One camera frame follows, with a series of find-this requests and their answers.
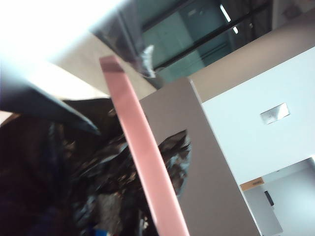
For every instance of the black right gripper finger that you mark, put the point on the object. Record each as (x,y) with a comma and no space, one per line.
(44,103)

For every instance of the black plastic garbage bag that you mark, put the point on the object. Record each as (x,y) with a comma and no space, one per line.
(49,184)

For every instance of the pink strip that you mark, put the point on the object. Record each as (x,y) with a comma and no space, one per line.
(140,137)

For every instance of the brown desk partition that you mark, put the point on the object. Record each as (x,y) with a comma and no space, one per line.
(209,172)

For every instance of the small black desk device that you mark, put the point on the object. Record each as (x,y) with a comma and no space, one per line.
(269,198)

